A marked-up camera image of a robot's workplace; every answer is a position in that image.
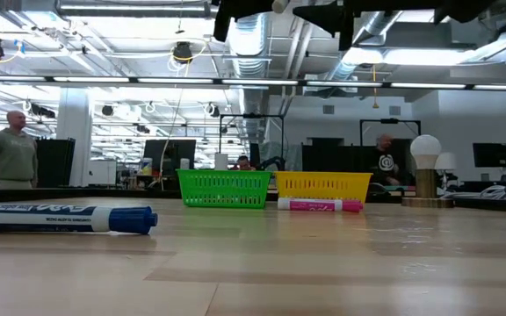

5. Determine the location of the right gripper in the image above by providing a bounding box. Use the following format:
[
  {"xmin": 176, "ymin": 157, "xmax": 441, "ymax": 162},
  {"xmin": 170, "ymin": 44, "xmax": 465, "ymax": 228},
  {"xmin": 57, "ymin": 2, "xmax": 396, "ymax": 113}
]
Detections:
[{"xmin": 292, "ymin": 0, "xmax": 454, "ymax": 52}]

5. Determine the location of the pink Expo marker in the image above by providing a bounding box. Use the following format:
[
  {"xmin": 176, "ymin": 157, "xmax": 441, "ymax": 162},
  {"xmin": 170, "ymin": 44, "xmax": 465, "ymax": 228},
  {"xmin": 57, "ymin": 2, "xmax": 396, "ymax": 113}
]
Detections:
[{"xmin": 277, "ymin": 197, "xmax": 365, "ymax": 214}]

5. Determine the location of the dark blue Expo marker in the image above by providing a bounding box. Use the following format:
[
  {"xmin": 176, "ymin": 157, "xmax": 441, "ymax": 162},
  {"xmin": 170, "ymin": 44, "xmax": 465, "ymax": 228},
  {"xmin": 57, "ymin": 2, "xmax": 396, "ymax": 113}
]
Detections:
[{"xmin": 0, "ymin": 202, "xmax": 159, "ymax": 236}]

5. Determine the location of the LED light bar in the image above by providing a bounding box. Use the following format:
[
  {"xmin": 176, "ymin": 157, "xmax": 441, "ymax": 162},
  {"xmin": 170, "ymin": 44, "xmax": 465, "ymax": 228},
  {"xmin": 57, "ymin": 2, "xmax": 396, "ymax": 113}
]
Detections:
[{"xmin": 0, "ymin": 75, "xmax": 506, "ymax": 91}]

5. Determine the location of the black partition panel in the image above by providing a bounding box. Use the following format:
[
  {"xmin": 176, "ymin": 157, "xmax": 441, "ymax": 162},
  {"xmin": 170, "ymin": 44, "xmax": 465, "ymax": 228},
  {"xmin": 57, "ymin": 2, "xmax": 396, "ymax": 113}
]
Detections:
[
  {"xmin": 301, "ymin": 138, "xmax": 412, "ymax": 173},
  {"xmin": 36, "ymin": 137, "xmax": 76, "ymax": 189}
]

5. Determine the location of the black monitor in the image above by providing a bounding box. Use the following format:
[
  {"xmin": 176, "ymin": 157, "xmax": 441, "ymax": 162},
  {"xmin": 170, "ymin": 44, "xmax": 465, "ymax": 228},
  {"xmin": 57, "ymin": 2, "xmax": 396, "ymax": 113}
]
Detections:
[
  {"xmin": 472, "ymin": 142, "xmax": 506, "ymax": 169},
  {"xmin": 142, "ymin": 139, "xmax": 197, "ymax": 176}
]

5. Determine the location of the person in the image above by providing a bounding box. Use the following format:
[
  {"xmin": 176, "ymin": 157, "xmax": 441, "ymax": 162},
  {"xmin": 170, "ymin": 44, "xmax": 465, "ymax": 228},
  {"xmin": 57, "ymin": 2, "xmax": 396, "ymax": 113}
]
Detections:
[
  {"xmin": 0, "ymin": 109, "xmax": 40, "ymax": 190},
  {"xmin": 233, "ymin": 154, "xmax": 257, "ymax": 172},
  {"xmin": 369, "ymin": 133, "xmax": 402, "ymax": 186}
]

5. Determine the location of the brass lamp with white bulb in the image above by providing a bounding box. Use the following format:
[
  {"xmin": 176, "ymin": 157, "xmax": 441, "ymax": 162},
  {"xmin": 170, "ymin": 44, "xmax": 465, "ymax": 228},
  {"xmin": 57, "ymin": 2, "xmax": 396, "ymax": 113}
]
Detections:
[{"xmin": 401, "ymin": 133, "xmax": 455, "ymax": 209}]

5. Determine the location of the yellow plastic basket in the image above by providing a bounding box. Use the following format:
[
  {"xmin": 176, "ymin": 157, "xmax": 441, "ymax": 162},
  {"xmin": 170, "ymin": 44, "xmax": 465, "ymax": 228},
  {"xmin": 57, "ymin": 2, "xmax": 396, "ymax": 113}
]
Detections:
[{"xmin": 273, "ymin": 170, "xmax": 374, "ymax": 204}]

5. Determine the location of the green plastic basket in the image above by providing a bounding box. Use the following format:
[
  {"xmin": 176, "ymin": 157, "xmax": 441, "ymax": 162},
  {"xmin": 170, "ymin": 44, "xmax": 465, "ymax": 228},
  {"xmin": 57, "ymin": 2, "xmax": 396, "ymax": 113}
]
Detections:
[{"xmin": 176, "ymin": 169, "xmax": 273, "ymax": 210}]

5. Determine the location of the white lampshade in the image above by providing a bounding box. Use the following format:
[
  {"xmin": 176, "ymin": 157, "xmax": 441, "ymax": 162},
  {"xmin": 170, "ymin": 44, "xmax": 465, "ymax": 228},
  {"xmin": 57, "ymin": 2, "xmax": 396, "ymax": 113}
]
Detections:
[{"xmin": 434, "ymin": 152, "xmax": 459, "ymax": 172}]

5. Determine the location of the silver air duct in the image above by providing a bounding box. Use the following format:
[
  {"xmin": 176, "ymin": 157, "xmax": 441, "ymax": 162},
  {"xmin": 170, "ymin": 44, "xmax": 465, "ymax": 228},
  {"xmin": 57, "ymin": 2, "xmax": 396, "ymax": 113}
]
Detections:
[
  {"xmin": 224, "ymin": 12, "xmax": 271, "ymax": 141},
  {"xmin": 327, "ymin": 11, "xmax": 406, "ymax": 83}
]

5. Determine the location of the black station frame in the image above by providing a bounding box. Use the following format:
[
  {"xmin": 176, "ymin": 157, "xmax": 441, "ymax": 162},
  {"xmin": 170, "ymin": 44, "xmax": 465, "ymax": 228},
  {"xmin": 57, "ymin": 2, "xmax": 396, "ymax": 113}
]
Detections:
[{"xmin": 358, "ymin": 117, "xmax": 423, "ymax": 148}]

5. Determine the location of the white cable bundle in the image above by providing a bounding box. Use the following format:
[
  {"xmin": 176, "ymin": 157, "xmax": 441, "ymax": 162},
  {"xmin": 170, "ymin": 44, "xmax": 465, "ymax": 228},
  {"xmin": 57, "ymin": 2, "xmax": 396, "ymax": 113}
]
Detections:
[{"xmin": 441, "ymin": 171, "xmax": 506, "ymax": 202}]

